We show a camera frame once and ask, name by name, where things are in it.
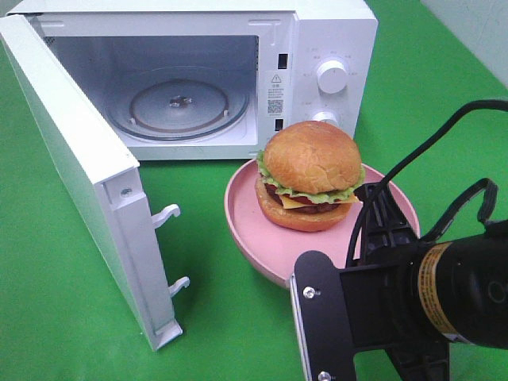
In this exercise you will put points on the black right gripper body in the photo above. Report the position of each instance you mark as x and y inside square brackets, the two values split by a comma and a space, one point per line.
[341, 312]

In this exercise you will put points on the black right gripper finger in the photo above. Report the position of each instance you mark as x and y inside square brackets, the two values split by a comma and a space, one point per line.
[384, 230]
[420, 360]

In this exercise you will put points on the pink round plate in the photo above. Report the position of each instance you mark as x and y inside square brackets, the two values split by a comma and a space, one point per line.
[271, 249]

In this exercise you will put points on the burger with lettuce and cheese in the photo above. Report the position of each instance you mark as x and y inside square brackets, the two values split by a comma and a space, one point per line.
[308, 174]

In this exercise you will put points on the white microwave door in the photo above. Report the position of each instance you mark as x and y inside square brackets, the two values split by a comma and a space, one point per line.
[101, 175]

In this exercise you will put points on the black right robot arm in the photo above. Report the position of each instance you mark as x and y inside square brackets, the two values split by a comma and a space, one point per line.
[407, 295]

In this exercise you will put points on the lower white timer knob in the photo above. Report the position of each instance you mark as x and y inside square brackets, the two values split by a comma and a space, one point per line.
[327, 117]

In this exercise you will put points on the upper white power knob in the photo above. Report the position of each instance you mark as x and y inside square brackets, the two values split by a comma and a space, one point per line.
[332, 76]

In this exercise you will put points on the glass microwave turntable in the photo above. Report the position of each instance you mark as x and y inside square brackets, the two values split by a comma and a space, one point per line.
[180, 103]

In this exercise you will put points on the white microwave oven body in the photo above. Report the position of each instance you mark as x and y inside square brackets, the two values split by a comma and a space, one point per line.
[283, 42]

